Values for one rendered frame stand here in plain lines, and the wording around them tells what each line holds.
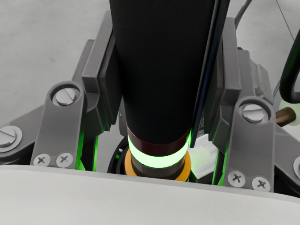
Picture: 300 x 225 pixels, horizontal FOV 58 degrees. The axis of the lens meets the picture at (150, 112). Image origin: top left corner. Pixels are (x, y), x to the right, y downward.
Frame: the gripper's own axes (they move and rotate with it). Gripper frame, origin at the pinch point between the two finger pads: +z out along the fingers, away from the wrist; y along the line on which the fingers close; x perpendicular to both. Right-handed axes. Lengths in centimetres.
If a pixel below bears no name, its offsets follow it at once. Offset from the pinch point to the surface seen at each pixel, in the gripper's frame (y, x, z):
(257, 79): 18, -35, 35
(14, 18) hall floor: -164, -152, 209
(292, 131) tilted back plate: 24, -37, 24
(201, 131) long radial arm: 6.9, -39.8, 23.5
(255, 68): 18, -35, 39
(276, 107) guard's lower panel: 71, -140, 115
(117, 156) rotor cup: -7.6, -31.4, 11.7
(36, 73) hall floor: -114, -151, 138
